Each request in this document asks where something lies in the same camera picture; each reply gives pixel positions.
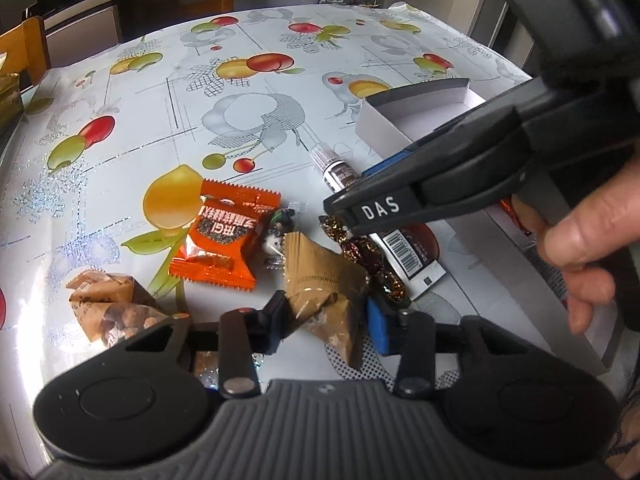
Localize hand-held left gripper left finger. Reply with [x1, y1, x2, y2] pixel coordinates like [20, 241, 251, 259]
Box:
[107, 290, 296, 400]

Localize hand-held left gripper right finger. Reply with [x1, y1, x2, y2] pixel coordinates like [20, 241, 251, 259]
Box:
[366, 297, 541, 402]

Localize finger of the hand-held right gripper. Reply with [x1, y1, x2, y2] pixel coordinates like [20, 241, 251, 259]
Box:
[322, 160, 526, 237]
[360, 105, 526, 187]

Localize white cardboard box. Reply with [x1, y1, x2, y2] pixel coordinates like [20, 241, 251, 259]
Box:
[356, 78, 623, 376]

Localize brown foil candy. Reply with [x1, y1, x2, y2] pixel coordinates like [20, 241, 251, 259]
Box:
[319, 214, 386, 271]
[370, 260, 412, 305]

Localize brown tube snack packet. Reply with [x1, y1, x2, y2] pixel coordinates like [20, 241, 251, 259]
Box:
[309, 142, 447, 301]

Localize brown triangular snack packet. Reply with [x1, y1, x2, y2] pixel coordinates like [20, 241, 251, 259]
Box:
[282, 231, 373, 372]

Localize small panda candy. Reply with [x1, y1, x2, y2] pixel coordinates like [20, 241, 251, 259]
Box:
[261, 207, 296, 271]

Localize orange snack packet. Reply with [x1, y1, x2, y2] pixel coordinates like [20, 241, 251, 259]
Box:
[168, 179, 281, 292]
[500, 197, 538, 236]

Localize peanut snack packet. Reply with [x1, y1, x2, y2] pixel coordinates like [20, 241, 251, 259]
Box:
[66, 270, 193, 351]

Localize person's right hand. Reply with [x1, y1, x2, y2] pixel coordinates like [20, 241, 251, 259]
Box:
[544, 159, 640, 336]

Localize fruit print tablecloth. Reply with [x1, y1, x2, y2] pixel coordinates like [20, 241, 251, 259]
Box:
[0, 2, 621, 411]

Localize person's patterned clothing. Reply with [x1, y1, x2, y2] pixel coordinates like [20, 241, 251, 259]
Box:
[605, 375, 640, 480]

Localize grey cabinet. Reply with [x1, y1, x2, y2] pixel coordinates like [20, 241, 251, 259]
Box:
[27, 0, 126, 68]

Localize golden tissue box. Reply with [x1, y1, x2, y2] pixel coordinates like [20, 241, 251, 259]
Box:
[0, 72, 26, 131]

